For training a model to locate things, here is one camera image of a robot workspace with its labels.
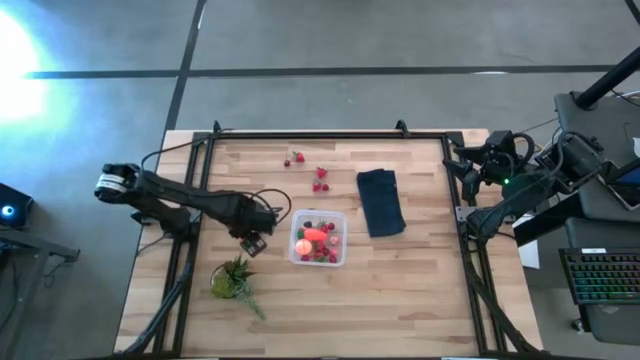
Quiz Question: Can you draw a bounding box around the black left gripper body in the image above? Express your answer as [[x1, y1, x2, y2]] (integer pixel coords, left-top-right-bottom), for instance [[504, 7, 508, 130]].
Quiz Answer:
[[227, 195, 278, 240]]

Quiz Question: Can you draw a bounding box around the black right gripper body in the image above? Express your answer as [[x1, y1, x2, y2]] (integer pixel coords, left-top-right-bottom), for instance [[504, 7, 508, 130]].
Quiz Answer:
[[474, 147, 519, 186]]

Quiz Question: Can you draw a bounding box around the clear plastic tupperware container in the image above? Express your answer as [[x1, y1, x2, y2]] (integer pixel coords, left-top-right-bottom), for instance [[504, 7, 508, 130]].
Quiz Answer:
[[288, 208, 349, 268]]

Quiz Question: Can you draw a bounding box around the green potted succulent plant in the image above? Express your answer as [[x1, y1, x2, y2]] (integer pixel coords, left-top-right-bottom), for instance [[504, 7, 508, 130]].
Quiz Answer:
[[209, 253, 268, 321]]

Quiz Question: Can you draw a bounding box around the white paper sheet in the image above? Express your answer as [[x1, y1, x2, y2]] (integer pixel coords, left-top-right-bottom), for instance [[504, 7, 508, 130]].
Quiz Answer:
[[514, 214, 542, 270]]

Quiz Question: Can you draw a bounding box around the dark blue folded cloth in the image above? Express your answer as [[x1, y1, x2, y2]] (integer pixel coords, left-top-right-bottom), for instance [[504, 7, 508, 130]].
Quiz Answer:
[[356, 168, 407, 239]]

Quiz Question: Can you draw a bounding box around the grey desk top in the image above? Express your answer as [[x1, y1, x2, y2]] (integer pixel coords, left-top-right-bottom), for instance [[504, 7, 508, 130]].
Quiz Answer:
[[553, 91, 640, 224]]

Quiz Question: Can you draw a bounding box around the dark phone white edge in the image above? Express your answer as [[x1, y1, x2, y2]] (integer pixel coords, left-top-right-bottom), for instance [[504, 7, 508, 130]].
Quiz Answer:
[[602, 159, 640, 212]]

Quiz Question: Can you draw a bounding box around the black round pole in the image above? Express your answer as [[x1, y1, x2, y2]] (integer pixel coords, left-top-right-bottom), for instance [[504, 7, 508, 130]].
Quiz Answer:
[[573, 47, 640, 110]]

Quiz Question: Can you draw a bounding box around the black backlit keyboard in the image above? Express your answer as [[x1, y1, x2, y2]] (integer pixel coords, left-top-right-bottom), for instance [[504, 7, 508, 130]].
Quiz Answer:
[[558, 247, 640, 306]]

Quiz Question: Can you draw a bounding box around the black box blue light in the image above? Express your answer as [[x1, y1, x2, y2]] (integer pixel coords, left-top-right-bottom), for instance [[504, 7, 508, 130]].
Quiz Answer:
[[0, 182, 35, 232]]

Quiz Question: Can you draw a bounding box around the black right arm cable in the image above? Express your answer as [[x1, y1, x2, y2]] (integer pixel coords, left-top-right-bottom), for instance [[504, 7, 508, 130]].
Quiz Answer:
[[508, 131, 537, 174]]

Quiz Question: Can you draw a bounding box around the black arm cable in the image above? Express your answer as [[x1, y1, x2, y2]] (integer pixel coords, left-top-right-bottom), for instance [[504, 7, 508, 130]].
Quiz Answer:
[[247, 187, 294, 226], [508, 131, 537, 174]]

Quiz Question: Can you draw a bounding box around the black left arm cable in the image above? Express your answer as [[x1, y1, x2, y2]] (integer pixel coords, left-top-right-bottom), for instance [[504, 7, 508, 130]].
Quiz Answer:
[[247, 187, 294, 226]]

